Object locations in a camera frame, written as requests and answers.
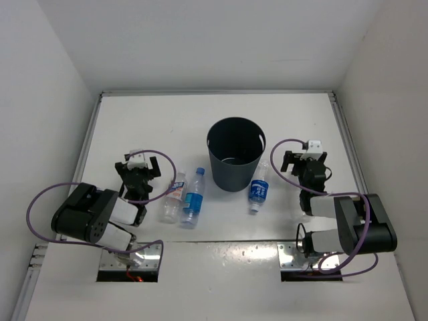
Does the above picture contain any clear bottle orange blue label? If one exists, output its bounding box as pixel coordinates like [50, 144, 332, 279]
[160, 170, 187, 224]

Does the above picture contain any blue cap water bottle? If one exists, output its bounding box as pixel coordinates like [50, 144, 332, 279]
[180, 167, 205, 229]

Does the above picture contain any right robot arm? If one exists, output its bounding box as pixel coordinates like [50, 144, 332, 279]
[280, 150, 398, 257]

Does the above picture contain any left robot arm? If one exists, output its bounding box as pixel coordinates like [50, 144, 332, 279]
[51, 153, 161, 254]

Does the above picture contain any dark round waste bin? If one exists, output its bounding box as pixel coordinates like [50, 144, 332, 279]
[207, 117, 266, 192]

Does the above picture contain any white cap blue label bottle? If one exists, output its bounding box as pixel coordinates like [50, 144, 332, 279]
[248, 160, 270, 214]

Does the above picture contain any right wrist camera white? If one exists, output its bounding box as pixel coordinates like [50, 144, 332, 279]
[300, 140, 324, 161]

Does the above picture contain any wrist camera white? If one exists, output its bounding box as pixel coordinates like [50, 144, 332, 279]
[300, 140, 324, 161]
[125, 149, 148, 170]

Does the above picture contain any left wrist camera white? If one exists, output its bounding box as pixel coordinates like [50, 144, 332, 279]
[125, 149, 148, 170]

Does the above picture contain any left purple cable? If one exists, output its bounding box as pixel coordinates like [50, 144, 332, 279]
[26, 149, 178, 268]

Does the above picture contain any aluminium frame rail left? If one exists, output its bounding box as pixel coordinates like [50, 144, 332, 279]
[72, 92, 104, 184]

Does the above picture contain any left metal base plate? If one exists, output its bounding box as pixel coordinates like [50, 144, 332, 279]
[99, 243, 163, 272]

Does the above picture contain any metal base plate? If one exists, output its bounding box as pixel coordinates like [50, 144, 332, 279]
[99, 243, 163, 272]
[277, 241, 340, 272]

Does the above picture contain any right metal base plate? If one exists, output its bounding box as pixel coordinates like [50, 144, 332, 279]
[277, 241, 340, 272]

